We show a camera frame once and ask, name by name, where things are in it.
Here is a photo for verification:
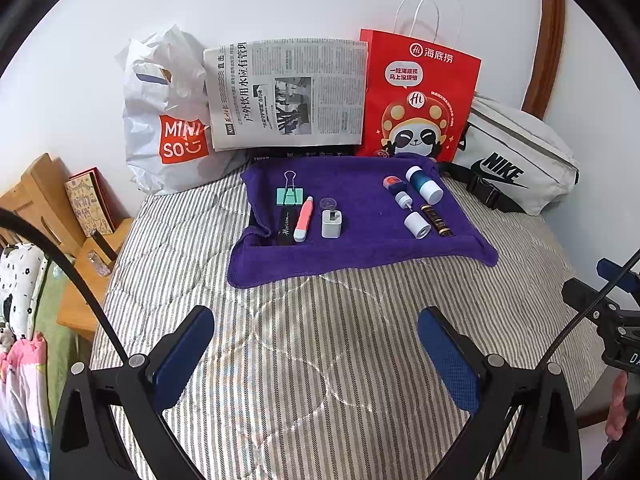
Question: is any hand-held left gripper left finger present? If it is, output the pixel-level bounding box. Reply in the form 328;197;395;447
50;305;216;480

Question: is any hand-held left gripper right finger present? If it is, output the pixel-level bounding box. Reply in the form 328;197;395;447
417;306;586;480

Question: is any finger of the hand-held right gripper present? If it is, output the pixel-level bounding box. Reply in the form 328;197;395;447
561;277;622;322
596;257;640;287

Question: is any dark brown gold tube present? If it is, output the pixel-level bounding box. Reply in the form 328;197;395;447
420;203;456;237

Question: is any black rectangular case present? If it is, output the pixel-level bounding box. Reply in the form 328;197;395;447
274;205;298;247

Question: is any white charger plug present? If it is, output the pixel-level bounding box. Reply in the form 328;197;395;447
321;208;345;240

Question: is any blue white bottle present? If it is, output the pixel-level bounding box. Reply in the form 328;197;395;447
405;166;444;205

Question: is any pink grey pen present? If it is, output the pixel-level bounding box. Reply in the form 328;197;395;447
292;196;315;243

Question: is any green binder clip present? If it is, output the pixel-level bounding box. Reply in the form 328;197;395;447
276;171;301;207

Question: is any person's right hand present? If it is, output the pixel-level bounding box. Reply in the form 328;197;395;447
605;372;632;441

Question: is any wooden bedside stool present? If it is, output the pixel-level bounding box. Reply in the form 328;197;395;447
56;217;136;343

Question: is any striped bed sheet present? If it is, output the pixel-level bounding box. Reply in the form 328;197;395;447
90;162;616;480

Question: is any small glass bottle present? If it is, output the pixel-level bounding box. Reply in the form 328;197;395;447
89;249;112;277

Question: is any purple towel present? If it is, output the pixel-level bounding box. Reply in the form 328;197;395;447
226;154;500;290

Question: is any green cloth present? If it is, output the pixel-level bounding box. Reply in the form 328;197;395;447
35;260;68;361

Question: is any white waist bag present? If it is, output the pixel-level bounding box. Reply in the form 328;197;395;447
440;92;581;217

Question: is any pink printed cloth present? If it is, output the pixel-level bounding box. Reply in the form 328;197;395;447
0;335;56;480

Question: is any white dotted cloth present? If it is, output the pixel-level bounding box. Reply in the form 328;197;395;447
0;242;51;346

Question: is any patterned notebook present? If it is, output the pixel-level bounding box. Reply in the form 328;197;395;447
64;167;121;236

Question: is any wooden headboard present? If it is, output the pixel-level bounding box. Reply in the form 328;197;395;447
0;152;86;261

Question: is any black cardboard box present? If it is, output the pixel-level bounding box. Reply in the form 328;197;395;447
247;145;358;161

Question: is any white plastic shopping bag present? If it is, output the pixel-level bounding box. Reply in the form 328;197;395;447
116;24;251;197

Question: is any red paper bag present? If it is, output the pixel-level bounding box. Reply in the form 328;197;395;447
356;0;482;163

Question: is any folded newspaper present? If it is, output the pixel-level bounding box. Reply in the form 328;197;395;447
202;37;370;152

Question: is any black braided right gripper cable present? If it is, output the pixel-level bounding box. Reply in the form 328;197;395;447
482;262;640;480

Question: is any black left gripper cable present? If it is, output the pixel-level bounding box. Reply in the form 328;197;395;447
0;208;132;368

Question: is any curved wooden frame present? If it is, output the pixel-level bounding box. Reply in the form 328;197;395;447
522;0;566;118

